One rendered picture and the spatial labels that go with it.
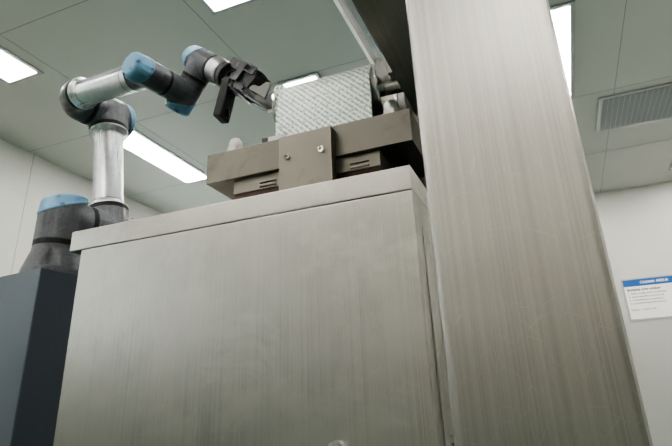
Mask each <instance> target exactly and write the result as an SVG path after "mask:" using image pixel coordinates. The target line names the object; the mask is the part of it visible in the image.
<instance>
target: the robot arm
mask: <svg viewBox="0 0 672 446"><path fill-rule="evenodd" d="M182 64H183V66H184V67H185V68H184V70H183V71H182V73H181V75H178V74H176V73H175V72H173V71H171V70H170V69H168V68H166V67H164V66H163V65H161V64H159V63H157V62H156V61H154V60H153V59H151V58H150V57H148V56H145V55H143V54H141V53H139V52H133V53H131V54H130V55H129V56H127V57H126V59H125V60H124V62H123V65H122V66H121V67H118V68H115V69H112V70H110V71H107V72H104V73H101V74H98V75H95V76H92V77H89V78H84V77H77V78H74V79H71V80H69V81H68V82H66V83H65V84H64V85H63V87H62V88H61V91H60V95H59V99H60V104H61V106H62V109H63V110H64V112H65V113H66V114H67V115H68V116H69V117H70V118H72V119H73V120H75V121H78V122H80V123H82V124H85V125H87V126H88V127H89V136H90V138H91V139H92V140H93V141H94V147H93V191H92V203H91V204H89V202H88V199H87V198H86V197H85V196H82V195H78V194H67V193H63V194H53V195H49V196H46V197H44V198H43V199H42V200H41V202H40V205H39V209H38V211H37V219H36V225H35V230H34V236H33V241H32V247H31V250H30V252H29V254H28V256H27V257H26V259H25V261H24V263H23V264H22V266H21V268H20V270H19V273H20V272H25V271H29V270H34V269H38V268H45V269H49V270H54V271H58V272H63V273H68V274H72V275H77V276H78V272H79V265H80V258H81V255H79V254H75V253H72V252H70V245H71V239H72V233H73V232H76V231H81V230H86V229H91V228H96V227H101V226H106V225H111V224H116V223H121V222H126V221H131V220H134V218H130V217H129V207H128V205H127V204H125V203H124V171H123V142H124V141H125V140H126V139H127V138H128V137H129V136H130V135H131V134H132V132H133V130H134V126H135V125H136V114H135V111H134V110H133V108H132V107H131V106H129V105H128V104H126V103H125V102H123V101H121V100H118V99H116V98H118V97H121V96H125V95H128V94H132V93H136V92H139V91H143V90H149V91H151V92H153V93H155V94H157V95H159V96H161V97H163V98H165V99H166V102H165V106H166V107H168V108H169V109H171V110H172V111H174V112H176V113H178V114H180V115H182V116H184V117H188V116H189V115H190V114H191V112H192V111H193V109H194V108H195V107H196V106H197V102H198V101H199V99H200V97H201V95H202V94H203V92H204V90H205V88H206V86H207V85H208V83H209V82H210V83H212V84H214V85H215V86H217V87H220V89H219V93H218V97H217V101H216V105H215V108H214V112H213V116H214V117H215V118H216V119H217V120H218V121H219V122H220V123H222V124H225V123H229V121H230V117H231V113H232V109H233V105H234V101H235V97H238V96H239V97H240V98H241V99H242V100H244V101H245V102H247V103H249V104H252V105H254V106H256V107H257V108H259V109H261V110H263V111H265V112H267V109H272V94H273V92H272V93H270V94H268V93H269V90H270V88H271V83H270V82H271V81H269V80H268V79H267V77H266V76H265V75H264V74H263V73H262V72H261V71H259V70H257V69H258V67H256V66H254V65H252V64H250V63H248V62H246V61H244V62H243V61H241V60H239V59H237V58H235V57H233V58H232V59H231V61H228V60H226V59H224V58H222V57H220V56H218V55H216V54H214V53H212V52H210V51H209V50H208V49H206V48H202V47H200V46H197V45H193V46H190V47H188V48H187V49H186V50H185V51H184V52H183V54H182ZM88 204H89V205H88Z"/></svg>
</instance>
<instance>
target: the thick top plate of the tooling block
mask: <svg viewBox="0 0 672 446"><path fill-rule="evenodd" d="M331 127H332V128H333V129H334V131H335V151H336V159H339V158H344V157H349V156H353V155H358V154H363V153H367V152H372V151H377V150H380V151H381V153H382V154H383V155H384V157H385V158H386V159H387V161H388V162H389V163H390V164H391V166H392V167H393V168H396V167H397V163H398V162H400V161H407V162H409V165H410V166H411V168H412V169H413V171H414V172H415V173H416V175H417V176H418V178H423V177H425V172H424V162H423V153H422V144H421V135H420V126H419V125H418V123H417V121H416V119H415V117H414V116H413V114H412V112H411V110H410V108H407V109H403V110H399V111H395V112H390V113H386V114H382V115H378V116H374V117H369V118H365V119H361V120H357V121H352V122H348V123H344V124H340V125H336V126H331ZM274 172H279V139H277V140H272V141H268V142H264V143H260V144H256V145H251V146H247V147H243V148H239V149H234V150H230V151H226V152H222V153H218V154H213V155H209V156H208V158H207V175H206V185H208V186H210V187H211V188H213V189H215V190H217V191H218V192H220V193H222V194H223V195H225V196H227V197H228V198H230V199H232V200H235V195H234V194H233V193H234V181H237V180H241V179H246V178H251V177H255V176H260V175H265V174H269V173H274Z"/></svg>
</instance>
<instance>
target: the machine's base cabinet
mask: <svg viewBox="0 0 672 446"><path fill-rule="evenodd" d="M334 440H341V441H343V442H344V443H345V445H346V446H455V444H454V435H453V426H452V417H451V408H450V399H449V390H448V381H447V372H446V362H445V353H444V344H443V335H442V326H441V317H440V308H439V299H438V290H437V281H436V272H435V262H434V253H433V244H432V235H431V226H430V217H429V212H428V210H427V209H426V208H425V206H424V205H423V204H422V202H421V201H420V200H419V198H418V197H417V196H416V194H415V193H414V192H413V190H408V191H402V192H397V193H391V194H386V195H381V196H375V197H370V198H364V199H359V200H353V201H348V202H342V203H337V204H332V205H326V206H321V207H315V208H310V209H304V210H299V211H293V212H288V213H282V214H277V215H272V216H266V217H261V218H255V219H250V220H244V221H239V222H233V223H228V224H223V225H217V226H212V227H206V228H201V229H195V230H190V231H184V232H179V233H174V234H168V235H163V236H157V237H152V238H146V239H141V240H135V241H130V242H124V243H119V244H114V245H108V246H103V247H97V248H92V249H86V250H82V251H81V258H80V265H79V272H78V279H77V286H76V292H75V299H74V306H73V313H72V320H71V327H70V334H69V340H68V347H67V354H66V361H65V368H64V375H63V382H62V389H61V395H60V402H59V409H58V416H57V423H56V430H55V437H54V443H53V446H328V444H329V443H330V442H331V441H334Z"/></svg>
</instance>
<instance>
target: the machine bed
mask: <svg viewBox="0 0 672 446"><path fill-rule="evenodd" d="M408 190H413V192H414V193H415V194H416V196H417V197H418V198H419V200H420V201H421V202H422V204H423V205H424V206H425V208H426V209H427V210H428V212H429V208H428V199H427V190H426V188H425V187H424V185H423V184H422V182H421V181H420V179H419V178H418V176H417V175H416V173H415V172H414V171H413V169H412V168H411V166H410V165H406V166H401V167H396V168H391V169H386V170H381V171H376V172H371V173H366V174H361V175H356V176H351V177H346V178H341V179H336V180H331V181H326V182H321V183H316V184H311V185H306V186H301V187H296V188H291V189H286V190H281V191H276V192H271V193H266V194H261V195H256V196H251V197H246V198H241V199H236V200H231V201H226V202H221V203H216V204H211V205H206V206H201V207H196V208H191V209H186V210H181V211H176V212H171V213H166V214H161V215H156V216H151V217H146V218H141V219H136V220H131V221H126V222H121V223H116V224H111V225H106V226H101V227H96V228H91V229H86V230H81V231H76V232H73V233H72V239H71V245H70V252H72V253H75V254H79V255H81V251H82V250H86V249H92V248H97V247H103V246H108V245H114V244H119V243H124V242H130V241H135V240H141V239H146V238H152V237H157V236H163V235H168V234H174V233H179V232H184V231H190V230H195V229H201V228H206V227H212V226H217V225H223V224H228V223H233V222H239V221H244V220H250V219H255V218H261V217H266V216H272V215H277V214H282V213H288V212H293V211H299V210H304V209H310V208H315V207H321V206H326V205H332V204H337V203H342V202H348V201H353V200H359V199H364V198H370V197H375V196H381V195H386V194H391V193H397V192H402V191H408Z"/></svg>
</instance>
